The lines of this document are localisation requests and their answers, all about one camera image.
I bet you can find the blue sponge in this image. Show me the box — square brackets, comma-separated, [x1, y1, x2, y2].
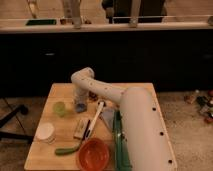
[75, 104, 87, 113]

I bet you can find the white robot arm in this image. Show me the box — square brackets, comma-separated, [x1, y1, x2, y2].
[71, 67, 177, 171]

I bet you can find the green plastic cup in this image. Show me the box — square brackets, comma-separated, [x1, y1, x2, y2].
[53, 102, 66, 117]

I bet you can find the brown pine cone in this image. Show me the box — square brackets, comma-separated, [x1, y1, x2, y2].
[89, 92, 98, 101]

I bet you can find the black marker pen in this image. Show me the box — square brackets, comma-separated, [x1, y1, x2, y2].
[82, 119, 91, 141]

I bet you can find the beige eraser block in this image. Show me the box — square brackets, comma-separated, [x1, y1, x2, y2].
[73, 117, 90, 139]

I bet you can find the light blue cloth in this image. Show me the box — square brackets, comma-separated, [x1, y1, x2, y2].
[100, 107, 115, 131]

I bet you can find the black chair base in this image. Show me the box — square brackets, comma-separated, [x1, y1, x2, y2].
[0, 98, 34, 144]

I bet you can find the green cucumber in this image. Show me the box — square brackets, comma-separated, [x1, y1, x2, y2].
[55, 145, 80, 156]

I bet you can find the orange plastic bowl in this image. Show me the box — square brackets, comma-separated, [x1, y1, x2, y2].
[76, 138, 110, 171]

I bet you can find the green plastic tray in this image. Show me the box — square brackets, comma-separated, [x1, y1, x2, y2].
[113, 111, 132, 171]

